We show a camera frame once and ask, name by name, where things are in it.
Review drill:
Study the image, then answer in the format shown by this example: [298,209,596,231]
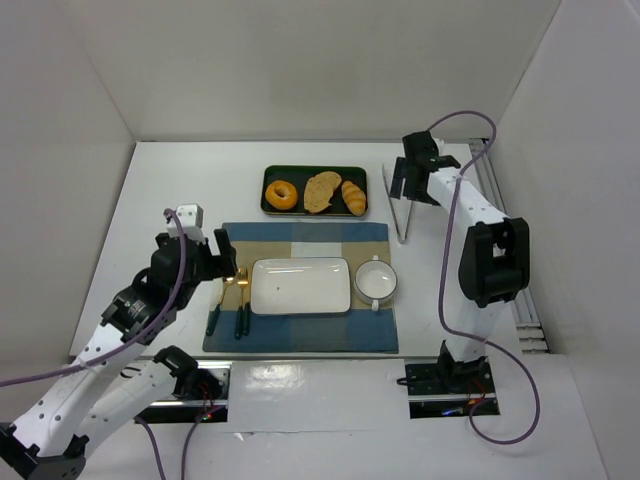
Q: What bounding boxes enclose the stainless steel tongs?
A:
[381,165,413,245]

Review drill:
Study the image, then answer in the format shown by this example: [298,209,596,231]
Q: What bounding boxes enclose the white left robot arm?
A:
[1,229,237,479]

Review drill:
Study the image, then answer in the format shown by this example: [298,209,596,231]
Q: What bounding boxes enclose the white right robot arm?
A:
[386,131,530,364]

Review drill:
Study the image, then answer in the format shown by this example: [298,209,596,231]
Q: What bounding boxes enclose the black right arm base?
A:
[396,342,500,419]

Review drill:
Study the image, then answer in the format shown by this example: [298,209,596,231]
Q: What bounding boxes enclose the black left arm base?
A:
[138,362,231,424]

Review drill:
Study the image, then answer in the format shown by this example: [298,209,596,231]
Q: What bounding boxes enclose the speckled bread slice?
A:
[304,171,342,214]

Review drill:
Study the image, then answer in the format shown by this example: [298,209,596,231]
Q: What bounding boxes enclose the striped croissant roll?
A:
[341,181,367,216]

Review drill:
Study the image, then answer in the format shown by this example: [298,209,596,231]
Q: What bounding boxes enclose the white rectangular plate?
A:
[250,257,351,316]

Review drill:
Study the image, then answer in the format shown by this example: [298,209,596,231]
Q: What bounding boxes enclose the orange bagel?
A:
[265,180,298,211]

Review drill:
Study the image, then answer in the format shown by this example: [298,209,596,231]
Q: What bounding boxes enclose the dark green serving tray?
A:
[260,165,369,218]

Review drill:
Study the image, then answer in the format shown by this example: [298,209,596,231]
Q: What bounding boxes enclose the white cup with dark rim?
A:
[354,255,398,312]

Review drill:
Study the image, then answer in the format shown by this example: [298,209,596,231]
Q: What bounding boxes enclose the blue beige checked placemat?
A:
[202,222,399,354]

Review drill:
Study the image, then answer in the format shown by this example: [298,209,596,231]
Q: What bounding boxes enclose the gold fork green handle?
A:
[234,266,249,340]

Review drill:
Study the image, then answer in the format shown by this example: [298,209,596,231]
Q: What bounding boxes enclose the gold spoon green handle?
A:
[205,277,236,337]

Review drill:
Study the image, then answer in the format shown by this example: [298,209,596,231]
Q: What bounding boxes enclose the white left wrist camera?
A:
[166,204,205,244]

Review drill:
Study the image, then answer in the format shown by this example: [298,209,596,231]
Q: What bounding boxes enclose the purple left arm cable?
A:
[0,208,211,480]

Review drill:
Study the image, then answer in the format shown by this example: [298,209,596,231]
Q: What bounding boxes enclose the gold knife green handle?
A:
[242,266,252,336]

